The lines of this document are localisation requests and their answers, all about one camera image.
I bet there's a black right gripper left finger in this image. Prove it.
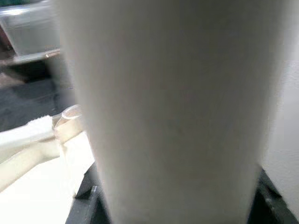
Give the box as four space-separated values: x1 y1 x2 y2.
65 162 113 224

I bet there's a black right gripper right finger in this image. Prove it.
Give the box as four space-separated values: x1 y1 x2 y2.
246 167 299 224

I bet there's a white plastic table top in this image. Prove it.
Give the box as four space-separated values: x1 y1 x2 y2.
0 104 100 224

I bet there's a clear plastic storage box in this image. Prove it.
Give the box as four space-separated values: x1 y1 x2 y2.
0 4 60 63

